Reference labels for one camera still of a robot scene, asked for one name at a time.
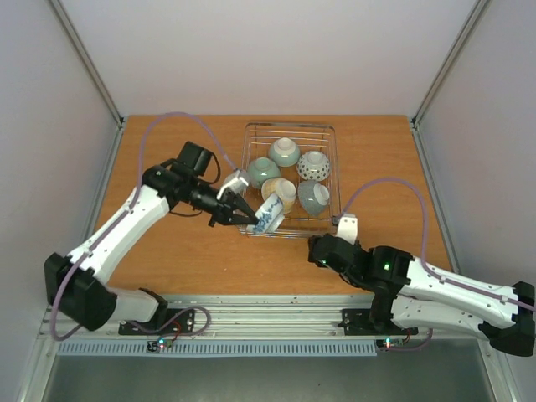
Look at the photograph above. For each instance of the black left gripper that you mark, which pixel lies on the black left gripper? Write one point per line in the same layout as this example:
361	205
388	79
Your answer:
228	203

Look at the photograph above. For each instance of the blue floral white bowl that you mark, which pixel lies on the blue floral white bowl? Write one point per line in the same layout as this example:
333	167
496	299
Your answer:
270	215

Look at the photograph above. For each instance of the green ring patterned bowl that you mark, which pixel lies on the green ring patterned bowl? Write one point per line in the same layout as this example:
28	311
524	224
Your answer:
262	169

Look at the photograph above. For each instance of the yellow blue patterned bowl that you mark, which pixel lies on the yellow blue patterned bowl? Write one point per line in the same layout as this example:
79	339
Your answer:
283	188

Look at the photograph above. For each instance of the pale green bowl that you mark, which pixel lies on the pale green bowl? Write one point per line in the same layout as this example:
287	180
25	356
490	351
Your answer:
284	152

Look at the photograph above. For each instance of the grey speckled bowl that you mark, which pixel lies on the grey speckled bowl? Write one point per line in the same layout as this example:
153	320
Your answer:
313	196

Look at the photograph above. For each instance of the pink patterned bowl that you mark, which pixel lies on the pink patterned bowl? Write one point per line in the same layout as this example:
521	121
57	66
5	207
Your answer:
313	165

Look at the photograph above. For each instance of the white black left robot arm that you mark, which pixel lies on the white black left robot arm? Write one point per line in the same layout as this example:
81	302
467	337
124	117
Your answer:
76	284

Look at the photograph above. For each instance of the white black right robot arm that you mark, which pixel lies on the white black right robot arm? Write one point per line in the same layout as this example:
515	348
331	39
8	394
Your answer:
407	295

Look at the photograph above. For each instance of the left controller board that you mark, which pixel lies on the left controller board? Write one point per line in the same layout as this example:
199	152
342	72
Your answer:
159	345

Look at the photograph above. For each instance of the controller board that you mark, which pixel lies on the controller board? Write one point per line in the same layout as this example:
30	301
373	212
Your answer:
159	345
391	343

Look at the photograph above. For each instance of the right controller board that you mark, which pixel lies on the right controller board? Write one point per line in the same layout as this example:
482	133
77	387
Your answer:
391	343

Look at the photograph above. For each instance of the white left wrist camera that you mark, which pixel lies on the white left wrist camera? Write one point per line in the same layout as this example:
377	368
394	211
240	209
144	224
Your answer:
236	182

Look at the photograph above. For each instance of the metal wire dish rack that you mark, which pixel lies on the metal wire dish rack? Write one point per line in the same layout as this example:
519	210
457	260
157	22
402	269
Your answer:
309	137

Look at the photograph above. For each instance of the aluminium frame rails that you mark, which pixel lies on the aluminium frame rails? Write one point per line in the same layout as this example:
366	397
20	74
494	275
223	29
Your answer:
91	76

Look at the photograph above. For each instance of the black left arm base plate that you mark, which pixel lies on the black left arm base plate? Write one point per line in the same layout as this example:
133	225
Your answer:
184	320

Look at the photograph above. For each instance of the grey slotted cable duct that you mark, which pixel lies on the grey slotted cable duct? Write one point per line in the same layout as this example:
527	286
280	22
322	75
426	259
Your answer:
222	348

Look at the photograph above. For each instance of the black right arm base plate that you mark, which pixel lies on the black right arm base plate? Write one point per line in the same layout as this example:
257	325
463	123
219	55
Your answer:
355	322

